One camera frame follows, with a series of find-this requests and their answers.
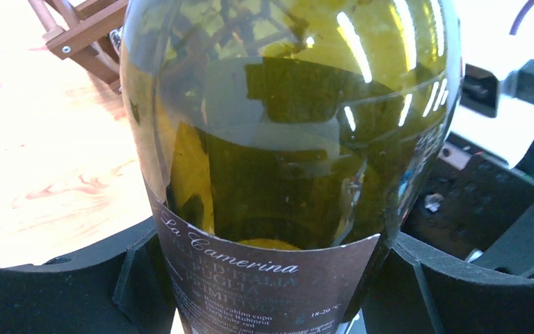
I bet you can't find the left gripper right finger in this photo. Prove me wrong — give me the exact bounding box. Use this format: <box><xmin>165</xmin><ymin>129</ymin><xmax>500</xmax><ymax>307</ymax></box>
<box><xmin>362</xmin><ymin>232</ymin><xmax>534</xmax><ymax>333</ymax></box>

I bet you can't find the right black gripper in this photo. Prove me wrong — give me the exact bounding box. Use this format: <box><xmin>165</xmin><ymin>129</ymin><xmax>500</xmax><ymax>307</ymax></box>
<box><xmin>403</xmin><ymin>64</ymin><xmax>534</xmax><ymax>279</ymax></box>

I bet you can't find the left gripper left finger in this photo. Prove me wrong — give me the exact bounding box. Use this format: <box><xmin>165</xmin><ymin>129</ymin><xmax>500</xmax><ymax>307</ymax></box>
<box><xmin>0</xmin><ymin>218</ymin><xmax>175</xmax><ymax>333</ymax></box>

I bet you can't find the dark green wine bottle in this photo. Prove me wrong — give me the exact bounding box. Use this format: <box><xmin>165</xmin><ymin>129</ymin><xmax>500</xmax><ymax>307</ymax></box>
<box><xmin>120</xmin><ymin>1</ymin><xmax>463</xmax><ymax>333</ymax></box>

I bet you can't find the brown wooden wine rack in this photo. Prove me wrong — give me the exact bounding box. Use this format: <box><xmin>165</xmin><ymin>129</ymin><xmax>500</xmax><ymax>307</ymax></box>
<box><xmin>29</xmin><ymin>0</ymin><xmax>128</xmax><ymax>94</ymax></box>

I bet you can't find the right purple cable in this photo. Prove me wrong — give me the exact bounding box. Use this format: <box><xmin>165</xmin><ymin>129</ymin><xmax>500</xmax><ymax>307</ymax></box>
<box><xmin>508</xmin><ymin>0</ymin><xmax>534</xmax><ymax>37</ymax></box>

